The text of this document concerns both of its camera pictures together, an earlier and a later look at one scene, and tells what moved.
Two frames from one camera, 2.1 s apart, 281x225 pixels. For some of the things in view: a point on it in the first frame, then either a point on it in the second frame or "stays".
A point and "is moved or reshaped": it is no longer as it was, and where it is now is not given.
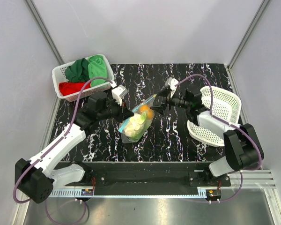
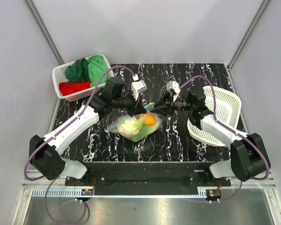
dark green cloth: (78, 71) stays
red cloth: (67, 88) stays
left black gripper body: (114, 110) -> (128, 102)
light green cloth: (97, 68) stays
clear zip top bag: (136, 128) is moved or reshaped
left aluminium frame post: (30, 5) stays
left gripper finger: (126, 113) -> (139, 110)
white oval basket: (225, 105) stays
